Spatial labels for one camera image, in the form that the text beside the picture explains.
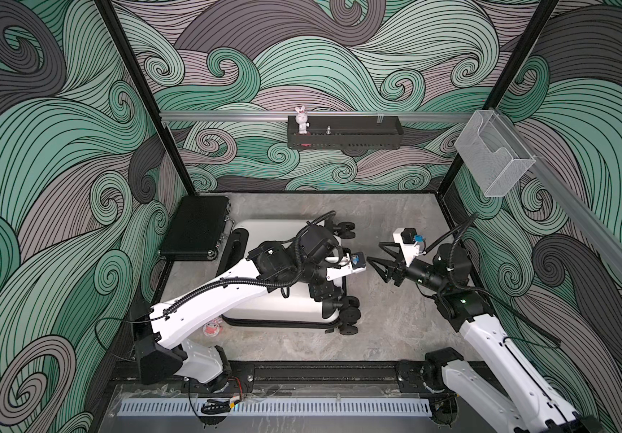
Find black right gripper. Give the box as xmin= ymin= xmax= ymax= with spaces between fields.
xmin=367 ymin=242 xmax=447 ymax=295

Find white hard-shell suitcase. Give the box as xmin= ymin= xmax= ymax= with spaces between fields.
xmin=217 ymin=216 xmax=361 ymax=336

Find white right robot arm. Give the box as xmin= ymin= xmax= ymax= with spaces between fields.
xmin=366 ymin=218 xmax=603 ymax=432

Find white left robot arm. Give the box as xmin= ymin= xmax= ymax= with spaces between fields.
xmin=131 ymin=211 xmax=352 ymax=390

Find pink round sticker toy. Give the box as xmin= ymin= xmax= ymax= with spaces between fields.
xmin=203 ymin=318 xmax=223 ymax=337

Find white pink bunny figurine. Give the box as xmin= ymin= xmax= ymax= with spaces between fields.
xmin=295 ymin=106 xmax=310 ymax=135

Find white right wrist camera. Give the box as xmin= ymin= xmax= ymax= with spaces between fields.
xmin=393 ymin=227 xmax=426 ymax=267

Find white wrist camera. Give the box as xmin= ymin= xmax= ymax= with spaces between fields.
xmin=326 ymin=253 xmax=367 ymax=281
xmin=393 ymin=227 xmax=426 ymax=267

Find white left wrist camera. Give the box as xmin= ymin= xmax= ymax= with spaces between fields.
xmin=326 ymin=253 xmax=367 ymax=281

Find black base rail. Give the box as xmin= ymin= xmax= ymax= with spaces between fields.
xmin=231 ymin=361 xmax=427 ymax=393

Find clear acrylic wall box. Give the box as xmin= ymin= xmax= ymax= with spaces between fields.
xmin=455 ymin=109 xmax=536 ymax=198

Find black wall shelf tray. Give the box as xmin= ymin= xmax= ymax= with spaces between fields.
xmin=287 ymin=115 xmax=405 ymax=152

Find white slotted cable duct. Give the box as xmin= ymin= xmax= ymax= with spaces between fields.
xmin=117 ymin=397 xmax=432 ymax=418

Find aluminium wall rail back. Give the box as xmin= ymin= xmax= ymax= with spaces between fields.
xmin=159 ymin=110 xmax=473 ymax=124

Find aluminium wall rail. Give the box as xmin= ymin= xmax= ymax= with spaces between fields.
xmin=159 ymin=110 xmax=473 ymax=124
xmin=497 ymin=113 xmax=622 ymax=283

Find aluminium wall rail right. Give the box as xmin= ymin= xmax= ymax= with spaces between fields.
xmin=497 ymin=113 xmax=622 ymax=283

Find black corner frame post right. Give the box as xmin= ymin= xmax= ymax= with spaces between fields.
xmin=437 ymin=1 xmax=558 ymax=198

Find black corner frame post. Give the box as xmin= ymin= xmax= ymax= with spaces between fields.
xmin=94 ymin=0 xmax=197 ymax=196
xmin=437 ymin=1 xmax=558 ymax=198

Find black corner frame post left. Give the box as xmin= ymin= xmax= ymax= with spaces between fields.
xmin=94 ymin=0 xmax=197 ymax=196

